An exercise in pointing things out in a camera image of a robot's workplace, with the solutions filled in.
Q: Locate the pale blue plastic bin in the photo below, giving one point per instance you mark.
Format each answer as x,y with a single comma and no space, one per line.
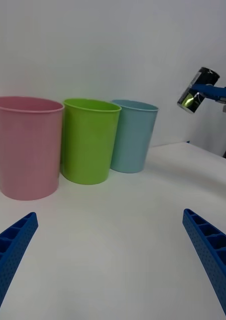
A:
132,140

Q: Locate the pink plastic bin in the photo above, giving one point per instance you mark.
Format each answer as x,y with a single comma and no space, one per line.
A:
27,150

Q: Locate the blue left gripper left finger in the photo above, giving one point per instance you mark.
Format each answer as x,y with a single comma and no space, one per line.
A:
10,255

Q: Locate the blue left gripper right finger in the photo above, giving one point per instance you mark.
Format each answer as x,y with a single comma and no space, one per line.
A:
215,257

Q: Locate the green plastic bin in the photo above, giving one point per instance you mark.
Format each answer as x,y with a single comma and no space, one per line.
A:
89,145

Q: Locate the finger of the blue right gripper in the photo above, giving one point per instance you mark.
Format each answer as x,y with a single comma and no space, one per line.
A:
213,90

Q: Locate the black drink can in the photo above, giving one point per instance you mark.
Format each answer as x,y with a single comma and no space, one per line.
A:
204,76

